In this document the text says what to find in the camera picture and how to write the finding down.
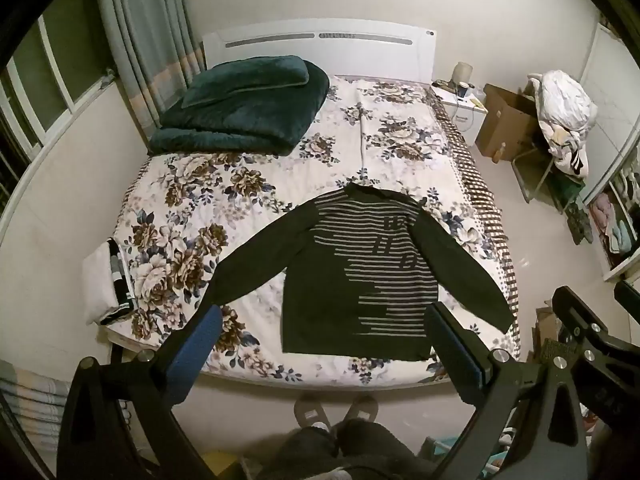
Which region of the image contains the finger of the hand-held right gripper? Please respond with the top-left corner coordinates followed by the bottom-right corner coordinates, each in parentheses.
top-left (551, 286), bottom-right (608, 347)
top-left (615, 280), bottom-right (640, 313)

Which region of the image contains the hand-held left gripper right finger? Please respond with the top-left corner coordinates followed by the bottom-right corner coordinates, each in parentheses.
top-left (424, 302), bottom-right (595, 480)

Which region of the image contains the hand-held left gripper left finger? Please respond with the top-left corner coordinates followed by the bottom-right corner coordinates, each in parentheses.
top-left (57, 304), bottom-right (224, 480)

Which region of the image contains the dark striped sweater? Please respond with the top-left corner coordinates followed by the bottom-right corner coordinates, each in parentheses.
top-left (202, 182), bottom-right (516, 362)

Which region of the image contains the pile of white clothes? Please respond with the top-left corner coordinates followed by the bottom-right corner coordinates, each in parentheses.
top-left (529, 70), bottom-right (599, 177)

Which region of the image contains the small cardboard box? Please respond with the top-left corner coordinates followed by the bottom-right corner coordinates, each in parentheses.
top-left (531, 305), bottom-right (562, 357)

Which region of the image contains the white open shelf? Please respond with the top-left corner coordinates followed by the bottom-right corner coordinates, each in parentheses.
top-left (581, 22), bottom-right (640, 282)

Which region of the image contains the black and white folded garment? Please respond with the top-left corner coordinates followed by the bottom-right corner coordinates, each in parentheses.
top-left (100, 240), bottom-right (137, 325)

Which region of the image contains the grey slipper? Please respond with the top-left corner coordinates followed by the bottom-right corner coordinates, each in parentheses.
top-left (293, 394), bottom-right (332, 432)
top-left (344, 395), bottom-right (379, 429)

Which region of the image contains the white folded cloth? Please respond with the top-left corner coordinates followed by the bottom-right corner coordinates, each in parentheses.
top-left (82, 239), bottom-right (121, 326)

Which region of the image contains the person's left leg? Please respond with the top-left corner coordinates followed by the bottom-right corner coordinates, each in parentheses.
top-left (260, 422), bottom-right (337, 480)

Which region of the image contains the striped cloth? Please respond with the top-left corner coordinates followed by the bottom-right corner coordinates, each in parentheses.
top-left (0, 360), bottom-right (76, 443)

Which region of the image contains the bed with floral sheet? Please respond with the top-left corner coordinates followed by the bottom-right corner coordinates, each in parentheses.
top-left (102, 72), bottom-right (523, 389)

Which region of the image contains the large cardboard box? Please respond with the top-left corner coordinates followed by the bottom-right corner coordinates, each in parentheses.
top-left (474, 83), bottom-right (544, 163)

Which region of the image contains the white nightstand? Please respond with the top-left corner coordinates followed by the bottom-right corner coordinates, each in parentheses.
top-left (429, 80), bottom-right (489, 148)

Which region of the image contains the folded dark green blanket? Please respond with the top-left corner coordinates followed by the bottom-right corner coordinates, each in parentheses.
top-left (147, 57), bottom-right (330, 157)

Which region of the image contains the cream table lamp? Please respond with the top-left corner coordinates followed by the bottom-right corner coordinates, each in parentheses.
top-left (452, 61), bottom-right (474, 92)

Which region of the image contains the dark green pillow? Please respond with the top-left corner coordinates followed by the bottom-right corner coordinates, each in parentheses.
top-left (181, 56), bottom-right (311, 109)

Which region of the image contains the grey green curtain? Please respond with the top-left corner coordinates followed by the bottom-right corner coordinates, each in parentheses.
top-left (94, 0), bottom-right (208, 133)

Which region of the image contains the white headboard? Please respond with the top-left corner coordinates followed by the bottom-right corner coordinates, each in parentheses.
top-left (201, 18), bottom-right (439, 84)

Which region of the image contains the metal frame chair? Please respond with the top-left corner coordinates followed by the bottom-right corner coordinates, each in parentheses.
top-left (512, 132), bottom-right (587, 207)

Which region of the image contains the window with white frame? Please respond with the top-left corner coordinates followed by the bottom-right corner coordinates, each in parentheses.
top-left (0, 7), bottom-right (118, 163)

